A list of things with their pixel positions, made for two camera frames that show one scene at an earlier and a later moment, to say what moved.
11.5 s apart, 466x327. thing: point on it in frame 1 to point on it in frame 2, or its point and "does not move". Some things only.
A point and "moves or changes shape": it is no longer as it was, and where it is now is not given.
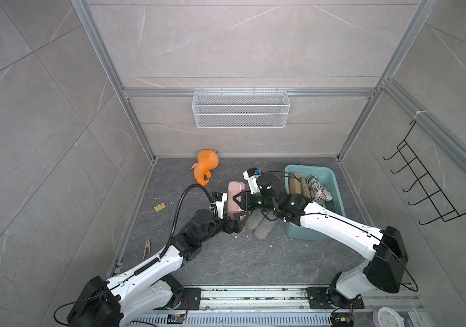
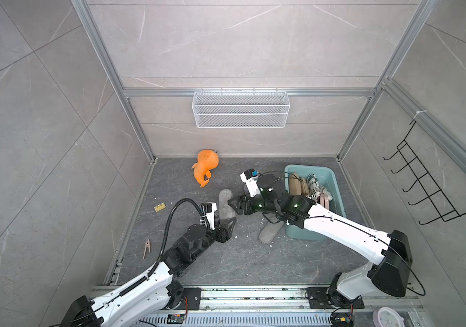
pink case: [234, 187] to [324, 200]
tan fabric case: [304, 188] does not move
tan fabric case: [294, 184] does not move
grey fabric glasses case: [255, 219] moves or changes shape
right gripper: [246, 204] does not move
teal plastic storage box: [328, 180] does not move
